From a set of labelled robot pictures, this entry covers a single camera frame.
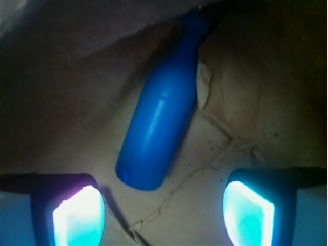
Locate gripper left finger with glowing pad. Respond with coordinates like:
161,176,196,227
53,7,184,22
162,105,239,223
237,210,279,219
1,173,105,245

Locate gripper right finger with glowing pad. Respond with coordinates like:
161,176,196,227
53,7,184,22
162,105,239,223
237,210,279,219
222,167,327,245

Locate blue plastic bottle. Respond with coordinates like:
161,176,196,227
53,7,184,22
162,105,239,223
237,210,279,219
115,11,210,191

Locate brown paper bag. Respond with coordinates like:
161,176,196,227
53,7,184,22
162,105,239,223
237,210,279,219
1,1,327,245

